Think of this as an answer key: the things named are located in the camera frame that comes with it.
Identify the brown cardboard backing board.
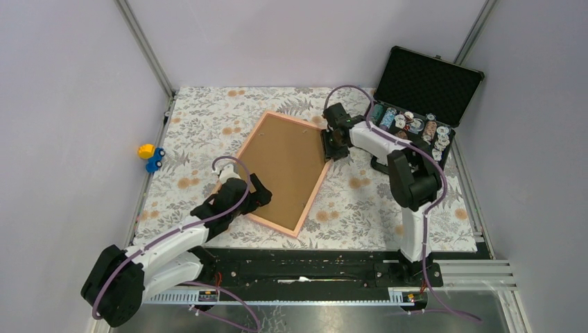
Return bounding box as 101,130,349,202
234,114,329,232

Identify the pink wooden picture frame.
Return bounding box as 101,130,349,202
211,110,334,239

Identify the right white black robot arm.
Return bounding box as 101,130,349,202
321,103,443,286

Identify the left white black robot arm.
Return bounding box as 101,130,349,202
80,172,273,327

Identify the green poker chip stack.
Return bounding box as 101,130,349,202
370,103,386,125

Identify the blue poker chip stack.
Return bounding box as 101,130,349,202
379,108,397,130

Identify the floral patterned table mat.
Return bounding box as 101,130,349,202
132,85,480,253

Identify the yellow and blue toy car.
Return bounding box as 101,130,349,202
137,144,166,173

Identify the pink poker chip stack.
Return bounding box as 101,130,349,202
422,121,438,142

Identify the black poker chip case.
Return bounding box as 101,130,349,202
373,46,485,167

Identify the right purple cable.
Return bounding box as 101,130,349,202
325,84,483,323

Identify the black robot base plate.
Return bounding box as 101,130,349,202
126,246,492,303

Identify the white slotted cable duct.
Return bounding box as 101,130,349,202
144,289,219,305

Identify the right aluminium corner post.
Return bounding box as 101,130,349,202
453,0,500,66

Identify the aluminium corner post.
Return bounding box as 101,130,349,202
114,0,175,100
453,0,500,66

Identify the left aluminium corner post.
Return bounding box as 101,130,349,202
114,0,175,100

